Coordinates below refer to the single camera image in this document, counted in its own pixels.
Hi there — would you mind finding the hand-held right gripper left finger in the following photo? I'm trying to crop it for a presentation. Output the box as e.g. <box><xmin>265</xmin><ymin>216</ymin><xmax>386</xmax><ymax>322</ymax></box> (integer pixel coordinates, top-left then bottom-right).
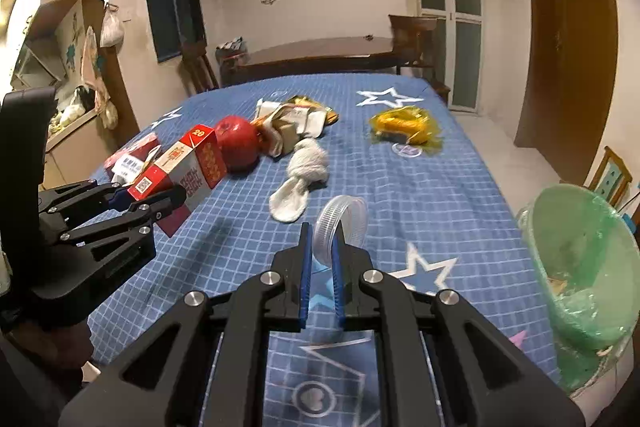
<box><xmin>59</xmin><ymin>223</ymin><xmax>313</xmax><ymax>427</ymax></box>

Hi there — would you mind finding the frosted glass double door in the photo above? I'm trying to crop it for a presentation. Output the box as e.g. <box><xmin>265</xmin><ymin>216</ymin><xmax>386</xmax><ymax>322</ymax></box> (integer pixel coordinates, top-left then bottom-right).
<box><xmin>406</xmin><ymin>0</ymin><xmax>485</xmax><ymax>112</ymax></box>

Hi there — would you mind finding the flat red and white carton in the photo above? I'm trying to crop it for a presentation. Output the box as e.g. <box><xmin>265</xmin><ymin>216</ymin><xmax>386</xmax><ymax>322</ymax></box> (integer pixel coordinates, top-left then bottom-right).
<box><xmin>104</xmin><ymin>133</ymin><xmax>163</xmax><ymax>185</ymax></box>

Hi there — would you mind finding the clear plastic tape ring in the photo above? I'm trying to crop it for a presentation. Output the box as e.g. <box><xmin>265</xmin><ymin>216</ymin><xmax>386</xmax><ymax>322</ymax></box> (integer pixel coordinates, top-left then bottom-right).
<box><xmin>314</xmin><ymin>195</ymin><xmax>369</xmax><ymax>273</ymax></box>

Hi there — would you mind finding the red apple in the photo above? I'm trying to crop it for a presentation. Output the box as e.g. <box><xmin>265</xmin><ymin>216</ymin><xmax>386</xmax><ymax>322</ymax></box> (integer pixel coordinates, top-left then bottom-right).
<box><xmin>215</xmin><ymin>116</ymin><xmax>261</xmax><ymax>172</ymax></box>

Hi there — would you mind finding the brown wooden door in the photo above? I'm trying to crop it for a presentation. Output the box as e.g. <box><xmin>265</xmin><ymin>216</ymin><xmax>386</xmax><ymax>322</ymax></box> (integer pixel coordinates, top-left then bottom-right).
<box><xmin>514</xmin><ymin>0</ymin><xmax>621</xmax><ymax>188</ymax></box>

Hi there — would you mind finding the bin with green bag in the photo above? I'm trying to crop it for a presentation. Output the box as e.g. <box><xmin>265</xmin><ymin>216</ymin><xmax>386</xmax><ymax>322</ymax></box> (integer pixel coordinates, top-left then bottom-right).
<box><xmin>517</xmin><ymin>184</ymin><xmax>640</xmax><ymax>393</ymax></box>

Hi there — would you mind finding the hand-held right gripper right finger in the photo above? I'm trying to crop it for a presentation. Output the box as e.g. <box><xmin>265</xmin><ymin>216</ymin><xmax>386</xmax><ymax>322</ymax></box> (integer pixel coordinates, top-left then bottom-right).
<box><xmin>330</xmin><ymin>227</ymin><xmax>586</xmax><ymax>427</ymax></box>

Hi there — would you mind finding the white sock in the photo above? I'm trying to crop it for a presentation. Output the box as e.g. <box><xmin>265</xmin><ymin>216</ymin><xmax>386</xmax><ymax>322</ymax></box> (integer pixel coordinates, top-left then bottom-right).
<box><xmin>269</xmin><ymin>139</ymin><xmax>329</xmax><ymax>224</ymax></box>

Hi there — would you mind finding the yellow plastic wrapper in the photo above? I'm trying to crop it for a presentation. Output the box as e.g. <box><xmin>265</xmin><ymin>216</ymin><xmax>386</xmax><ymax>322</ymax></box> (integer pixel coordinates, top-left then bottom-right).
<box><xmin>369</xmin><ymin>104</ymin><xmax>445</xmax><ymax>155</ymax></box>

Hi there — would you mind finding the small yellow wooden chair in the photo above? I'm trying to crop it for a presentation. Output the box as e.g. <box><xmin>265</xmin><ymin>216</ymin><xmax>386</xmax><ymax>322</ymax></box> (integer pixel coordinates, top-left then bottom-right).
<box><xmin>587</xmin><ymin>146</ymin><xmax>633</xmax><ymax>208</ymax></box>

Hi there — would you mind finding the crumpled white paper packaging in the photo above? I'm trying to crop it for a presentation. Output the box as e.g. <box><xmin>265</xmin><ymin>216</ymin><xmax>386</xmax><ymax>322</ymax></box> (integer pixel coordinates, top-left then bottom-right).
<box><xmin>252</xmin><ymin>98</ymin><xmax>331</xmax><ymax>158</ymax></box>

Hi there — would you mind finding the dark wooden chair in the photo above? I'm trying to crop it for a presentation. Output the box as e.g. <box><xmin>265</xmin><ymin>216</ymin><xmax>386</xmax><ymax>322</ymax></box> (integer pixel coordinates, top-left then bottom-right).
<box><xmin>387</xmin><ymin>14</ymin><xmax>451</xmax><ymax>105</ymax></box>
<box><xmin>180</xmin><ymin>41</ymin><xmax>221</xmax><ymax>95</ymax></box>

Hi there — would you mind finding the blue checked star tablecloth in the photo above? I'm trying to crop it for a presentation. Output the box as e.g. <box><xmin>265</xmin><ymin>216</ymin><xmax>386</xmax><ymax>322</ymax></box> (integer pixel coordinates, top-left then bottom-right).
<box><xmin>87</xmin><ymin>73</ymin><xmax>563</xmax><ymax>427</ymax></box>

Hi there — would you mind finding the hanging white plastic bag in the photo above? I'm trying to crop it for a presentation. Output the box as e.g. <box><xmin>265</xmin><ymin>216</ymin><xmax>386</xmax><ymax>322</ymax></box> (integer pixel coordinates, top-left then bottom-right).
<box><xmin>99</xmin><ymin>0</ymin><xmax>125</xmax><ymax>48</ymax></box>

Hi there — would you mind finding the dark wooden dining table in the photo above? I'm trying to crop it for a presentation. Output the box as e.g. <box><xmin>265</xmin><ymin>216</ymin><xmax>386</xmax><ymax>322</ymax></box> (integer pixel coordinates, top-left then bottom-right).
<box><xmin>235</xmin><ymin>36</ymin><xmax>418</xmax><ymax>82</ymax></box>

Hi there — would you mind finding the red and white carton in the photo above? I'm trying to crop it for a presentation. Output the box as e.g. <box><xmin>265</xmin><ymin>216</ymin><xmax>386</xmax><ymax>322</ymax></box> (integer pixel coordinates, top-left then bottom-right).
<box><xmin>127</xmin><ymin>124</ymin><xmax>230</xmax><ymax>238</ymax></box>
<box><xmin>104</xmin><ymin>133</ymin><xmax>163</xmax><ymax>185</ymax></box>

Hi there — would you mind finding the wooden wall cabinet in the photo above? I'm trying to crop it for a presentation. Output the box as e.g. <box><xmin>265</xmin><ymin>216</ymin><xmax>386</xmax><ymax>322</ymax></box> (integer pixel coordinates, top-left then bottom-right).
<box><xmin>0</xmin><ymin>0</ymin><xmax>141</xmax><ymax>188</ymax></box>

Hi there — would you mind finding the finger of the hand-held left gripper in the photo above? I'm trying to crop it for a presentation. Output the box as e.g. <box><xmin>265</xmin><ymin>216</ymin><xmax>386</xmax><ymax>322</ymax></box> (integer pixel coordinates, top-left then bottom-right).
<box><xmin>60</xmin><ymin>184</ymin><xmax>188</xmax><ymax>251</ymax></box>
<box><xmin>40</xmin><ymin>179</ymin><xmax>129</xmax><ymax>228</ymax></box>

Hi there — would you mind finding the person's left forearm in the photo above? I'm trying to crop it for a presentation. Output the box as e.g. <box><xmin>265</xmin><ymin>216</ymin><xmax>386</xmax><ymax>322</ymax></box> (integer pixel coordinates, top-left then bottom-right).
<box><xmin>0</xmin><ymin>317</ymin><xmax>93</xmax><ymax>427</ymax></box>

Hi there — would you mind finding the dark bag with items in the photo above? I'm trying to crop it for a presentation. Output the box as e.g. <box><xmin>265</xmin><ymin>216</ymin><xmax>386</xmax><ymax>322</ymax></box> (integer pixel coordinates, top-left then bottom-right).
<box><xmin>215</xmin><ymin>37</ymin><xmax>249</xmax><ymax>68</ymax></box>

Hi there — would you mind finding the patterned hanging cloth bag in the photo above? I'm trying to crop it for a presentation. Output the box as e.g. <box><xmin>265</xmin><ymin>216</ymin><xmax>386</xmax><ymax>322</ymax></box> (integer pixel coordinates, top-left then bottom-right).
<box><xmin>80</xmin><ymin>26</ymin><xmax>120</xmax><ymax>130</ymax></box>

